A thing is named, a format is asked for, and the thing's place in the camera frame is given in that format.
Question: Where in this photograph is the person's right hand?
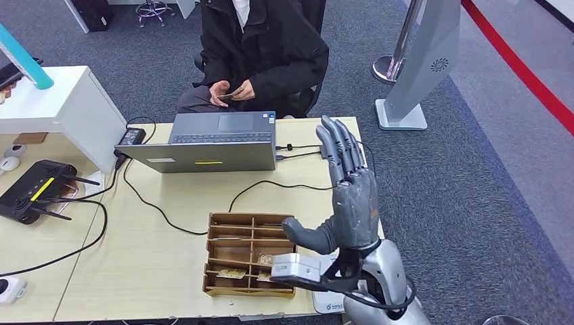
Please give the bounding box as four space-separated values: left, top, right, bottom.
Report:
208 80 231 108

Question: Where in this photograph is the person's left hand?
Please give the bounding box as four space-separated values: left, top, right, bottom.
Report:
231 79 257 102

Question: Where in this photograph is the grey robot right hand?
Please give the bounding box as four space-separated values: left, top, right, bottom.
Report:
281 115 381 256

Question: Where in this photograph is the person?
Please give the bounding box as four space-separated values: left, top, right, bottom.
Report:
175 0 330 120

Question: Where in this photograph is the silver card reader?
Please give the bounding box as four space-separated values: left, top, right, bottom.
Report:
311 253 349 315

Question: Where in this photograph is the brown wooden card organizer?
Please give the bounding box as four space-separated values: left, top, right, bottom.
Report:
202 212 298 299

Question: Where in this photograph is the pink edged clear card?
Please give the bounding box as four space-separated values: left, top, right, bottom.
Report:
56 182 81 215

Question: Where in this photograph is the grey laptop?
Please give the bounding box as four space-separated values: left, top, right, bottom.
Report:
115 111 277 174

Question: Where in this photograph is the white desk leg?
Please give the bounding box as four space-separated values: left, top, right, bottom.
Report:
62 0 91 35
176 0 198 20

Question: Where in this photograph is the black power adapter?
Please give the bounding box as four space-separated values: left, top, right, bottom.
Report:
118 127 148 146

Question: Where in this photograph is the chrome stool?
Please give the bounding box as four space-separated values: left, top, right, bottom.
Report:
134 0 176 28

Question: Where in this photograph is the black cabinet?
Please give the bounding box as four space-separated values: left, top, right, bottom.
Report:
69 0 114 33

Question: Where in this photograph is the white paper sheet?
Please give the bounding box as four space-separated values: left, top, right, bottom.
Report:
84 170 106 197

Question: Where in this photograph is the grey kiosk stand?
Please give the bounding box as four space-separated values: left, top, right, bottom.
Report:
374 0 462 131

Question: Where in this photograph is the white desk riser shelf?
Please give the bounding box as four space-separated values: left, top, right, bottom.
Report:
0 66 128 175

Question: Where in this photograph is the round metal rim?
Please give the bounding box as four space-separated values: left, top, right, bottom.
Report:
482 316 528 325

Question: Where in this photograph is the brown cardboard piece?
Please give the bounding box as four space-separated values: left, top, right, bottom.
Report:
13 132 49 145

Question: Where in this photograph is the teal tube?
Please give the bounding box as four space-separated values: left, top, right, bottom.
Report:
0 22 55 91

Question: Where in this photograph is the black tablet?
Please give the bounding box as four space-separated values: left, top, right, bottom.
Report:
0 57 45 91

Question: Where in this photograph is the black router with antennas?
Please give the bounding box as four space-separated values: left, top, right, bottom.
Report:
0 159 102 225

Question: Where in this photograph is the short black USB cable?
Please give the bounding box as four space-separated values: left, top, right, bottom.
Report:
274 151 321 161
274 143 322 151

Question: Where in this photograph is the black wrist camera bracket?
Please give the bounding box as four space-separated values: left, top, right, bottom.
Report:
269 248 373 295

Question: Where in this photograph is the black adapter output cable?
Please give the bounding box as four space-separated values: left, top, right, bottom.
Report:
127 116 158 145

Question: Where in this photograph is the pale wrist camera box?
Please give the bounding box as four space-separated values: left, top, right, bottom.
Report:
271 253 322 284

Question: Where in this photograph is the long black hub cable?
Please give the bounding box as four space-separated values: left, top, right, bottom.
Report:
228 141 376 213

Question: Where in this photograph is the black mains cable with plug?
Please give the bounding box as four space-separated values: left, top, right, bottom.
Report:
67 151 132 202

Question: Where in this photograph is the black desk cable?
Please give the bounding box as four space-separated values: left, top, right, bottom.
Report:
122 158 209 236

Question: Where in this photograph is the chrome stanchion post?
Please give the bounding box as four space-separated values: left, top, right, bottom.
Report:
372 0 424 85

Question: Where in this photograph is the long black router cable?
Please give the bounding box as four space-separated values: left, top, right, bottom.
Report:
0 198 110 277

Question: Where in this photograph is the white camera device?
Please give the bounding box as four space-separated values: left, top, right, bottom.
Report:
0 276 28 305

